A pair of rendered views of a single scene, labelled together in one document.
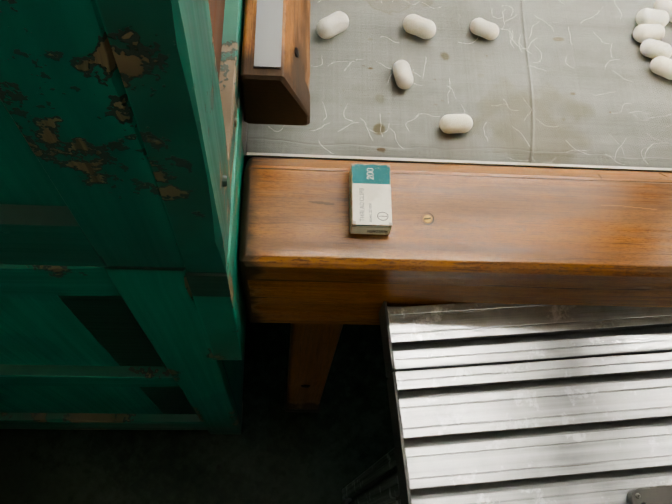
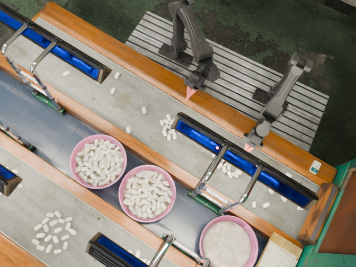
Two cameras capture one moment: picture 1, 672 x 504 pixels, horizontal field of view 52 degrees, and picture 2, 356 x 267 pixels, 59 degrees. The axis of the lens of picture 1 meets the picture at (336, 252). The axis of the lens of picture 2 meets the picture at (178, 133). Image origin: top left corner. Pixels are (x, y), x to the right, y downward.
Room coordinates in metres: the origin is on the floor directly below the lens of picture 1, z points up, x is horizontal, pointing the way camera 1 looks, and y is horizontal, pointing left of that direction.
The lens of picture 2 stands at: (1.08, -0.35, 2.25)
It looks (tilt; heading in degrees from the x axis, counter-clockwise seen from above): 70 degrees down; 212
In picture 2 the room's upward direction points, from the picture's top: 12 degrees clockwise
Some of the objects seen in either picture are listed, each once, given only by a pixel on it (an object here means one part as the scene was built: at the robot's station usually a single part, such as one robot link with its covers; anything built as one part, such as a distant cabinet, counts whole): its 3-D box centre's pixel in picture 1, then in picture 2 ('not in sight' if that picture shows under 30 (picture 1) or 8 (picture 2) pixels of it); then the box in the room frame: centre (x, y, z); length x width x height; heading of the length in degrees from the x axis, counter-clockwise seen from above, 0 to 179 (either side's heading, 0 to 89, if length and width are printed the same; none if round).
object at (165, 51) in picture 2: not in sight; (176, 51); (0.26, -0.98, 0.71); 0.20 x 0.07 x 0.08; 106
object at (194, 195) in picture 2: not in sight; (222, 182); (0.70, -0.31, 0.90); 0.20 x 0.19 x 0.45; 101
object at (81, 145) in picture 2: not in sight; (99, 162); (0.99, -0.81, 0.72); 0.27 x 0.27 x 0.10
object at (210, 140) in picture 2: not in sight; (243, 157); (0.62, -0.32, 1.08); 0.62 x 0.08 x 0.07; 101
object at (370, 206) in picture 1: (370, 199); (315, 167); (0.29, -0.02, 0.77); 0.06 x 0.04 x 0.02; 11
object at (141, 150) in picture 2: not in sight; (138, 149); (0.81, -0.73, 0.71); 1.81 x 0.05 x 0.11; 101
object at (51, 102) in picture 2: not in sight; (46, 71); (0.88, -1.26, 0.90); 0.20 x 0.19 x 0.45; 101
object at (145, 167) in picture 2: not in sight; (147, 194); (0.94, -0.53, 0.72); 0.27 x 0.27 x 0.10
